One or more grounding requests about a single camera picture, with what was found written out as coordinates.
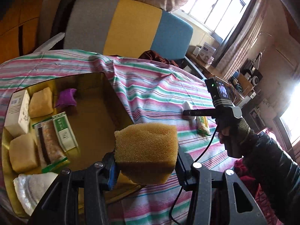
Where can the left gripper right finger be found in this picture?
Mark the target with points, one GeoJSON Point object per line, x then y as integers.
{"type": "Point", "coordinates": [217, 197]}

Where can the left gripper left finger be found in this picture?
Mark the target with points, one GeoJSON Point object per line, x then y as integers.
{"type": "Point", "coordinates": [59, 204]}

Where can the green yellow snack packet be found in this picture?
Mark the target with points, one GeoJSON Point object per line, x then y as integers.
{"type": "Point", "coordinates": [203, 126]}

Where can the clear cracker pack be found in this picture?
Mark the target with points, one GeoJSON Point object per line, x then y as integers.
{"type": "Point", "coordinates": [51, 154]}

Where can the yellow sponge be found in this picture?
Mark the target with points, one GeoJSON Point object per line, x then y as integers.
{"type": "Point", "coordinates": [22, 154]}
{"type": "Point", "coordinates": [41, 103]}
{"type": "Point", "coordinates": [146, 153]}

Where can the green white carton box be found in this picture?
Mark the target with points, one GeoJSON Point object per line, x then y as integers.
{"type": "Point", "coordinates": [64, 132]}

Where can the purple snack packet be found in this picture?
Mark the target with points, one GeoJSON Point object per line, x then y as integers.
{"type": "Point", "coordinates": [66, 98]}

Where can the black jacket forearm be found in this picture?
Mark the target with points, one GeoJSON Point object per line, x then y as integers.
{"type": "Point", "coordinates": [277, 174]}

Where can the gloved right hand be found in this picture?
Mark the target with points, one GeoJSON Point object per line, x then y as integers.
{"type": "Point", "coordinates": [233, 133]}

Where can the wooden side table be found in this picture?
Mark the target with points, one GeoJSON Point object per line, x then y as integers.
{"type": "Point", "coordinates": [207, 70]}

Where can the striped bed sheet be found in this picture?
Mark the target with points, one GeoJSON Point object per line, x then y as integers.
{"type": "Point", "coordinates": [150, 92]}

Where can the white blue box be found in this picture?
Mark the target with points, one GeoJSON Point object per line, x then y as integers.
{"type": "Point", "coordinates": [206, 52]}

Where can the pink striped curtain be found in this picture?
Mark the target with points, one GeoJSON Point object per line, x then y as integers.
{"type": "Point", "coordinates": [237, 52]}

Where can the gold storage box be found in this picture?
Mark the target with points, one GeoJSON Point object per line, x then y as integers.
{"type": "Point", "coordinates": [98, 114]}

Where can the dark red cloth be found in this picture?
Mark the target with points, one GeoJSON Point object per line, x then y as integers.
{"type": "Point", "coordinates": [154, 56]}

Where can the grey yellow blue headboard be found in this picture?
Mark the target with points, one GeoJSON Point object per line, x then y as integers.
{"type": "Point", "coordinates": [126, 28]}

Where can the wooden wardrobe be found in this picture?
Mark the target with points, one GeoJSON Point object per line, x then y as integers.
{"type": "Point", "coordinates": [19, 27]}

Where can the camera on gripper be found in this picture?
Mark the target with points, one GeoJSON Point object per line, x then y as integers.
{"type": "Point", "coordinates": [219, 94]}

